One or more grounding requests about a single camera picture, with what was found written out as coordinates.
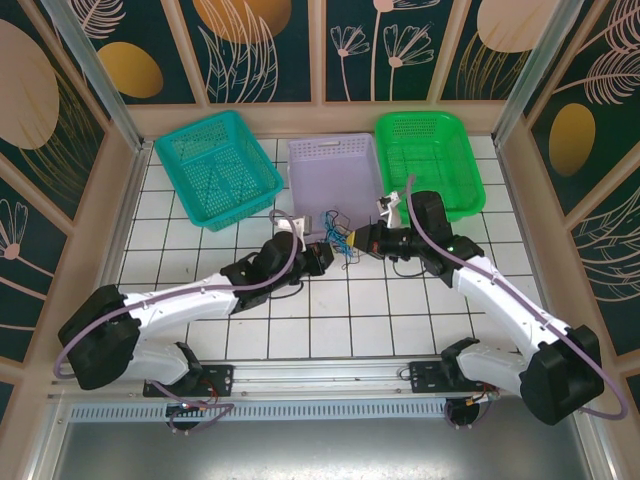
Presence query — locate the thin blue wire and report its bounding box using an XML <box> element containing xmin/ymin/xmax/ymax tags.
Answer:
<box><xmin>323</xmin><ymin>227</ymin><xmax>357</xmax><ymax>257</ymax></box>
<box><xmin>321</xmin><ymin>210</ymin><xmax>346</xmax><ymax>236</ymax></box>

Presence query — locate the green plastic basket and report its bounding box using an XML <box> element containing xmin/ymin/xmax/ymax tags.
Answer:
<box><xmin>373</xmin><ymin>110</ymin><xmax>487</xmax><ymax>225</ymax></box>

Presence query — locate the lavender plastic basket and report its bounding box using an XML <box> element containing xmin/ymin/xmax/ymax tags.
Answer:
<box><xmin>286</xmin><ymin>132</ymin><xmax>384</xmax><ymax>234</ymax></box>

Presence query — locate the teal plastic basket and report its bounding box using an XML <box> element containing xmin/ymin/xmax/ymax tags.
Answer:
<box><xmin>153</xmin><ymin>109</ymin><xmax>285</xmax><ymax>234</ymax></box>

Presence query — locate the grey metal sheet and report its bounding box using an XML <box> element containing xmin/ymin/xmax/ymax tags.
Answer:
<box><xmin>47</xmin><ymin>419</ymin><xmax>619</xmax><ymax>480</ymax></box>

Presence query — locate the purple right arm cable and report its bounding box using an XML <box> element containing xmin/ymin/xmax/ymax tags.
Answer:
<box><xmin>405</xmin><ymin>173</ymin><xmax>629</xmax><ymax>432</ymax></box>

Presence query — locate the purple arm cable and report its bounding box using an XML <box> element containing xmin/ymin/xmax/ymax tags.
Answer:
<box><xmin>53</xmin><ymin>209</ymin><xmax>307</xmax><ymax>435</ymax></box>
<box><xmin>405</xmin><ymin>173</ymin><xmax>629</xmax><ymax>432</ymax></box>

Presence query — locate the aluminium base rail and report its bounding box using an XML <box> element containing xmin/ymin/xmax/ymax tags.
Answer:
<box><xmin>47</xmin><ymin>360</ymin><xmax>594</xmax><ymax>404</ymax></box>

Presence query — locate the slotted grey cable duct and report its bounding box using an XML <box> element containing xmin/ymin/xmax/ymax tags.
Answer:
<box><xmin>68</xmin><ymin>402</ymin><xmax>447</xmax><ymax>422</ymax></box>

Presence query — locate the aluminium frame post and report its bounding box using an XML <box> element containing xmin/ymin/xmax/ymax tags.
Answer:
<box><xmin>42</xmin><ymin>0</ymin><xmax>151</xmax><ymax>151</ymax></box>
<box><xmin>491</xmin><ymin>0</ymin><xmax>576</xmax><ymax>146</ymax></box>

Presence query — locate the power connector with wires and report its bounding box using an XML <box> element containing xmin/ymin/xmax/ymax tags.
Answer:
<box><xmin>167</xmin><ymin>397</ymin><xmax>216</xmax><ymax>416</ymax></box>
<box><xmin>464</xmin><ymin>389</ymin><xmax>501</xmax><ymax>407</ymax></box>

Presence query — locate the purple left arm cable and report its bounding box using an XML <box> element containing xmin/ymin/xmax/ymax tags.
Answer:
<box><xmin>53</xmin><ymin>209</ymin><xmax>307</xmax><ymax>435</ymax></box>

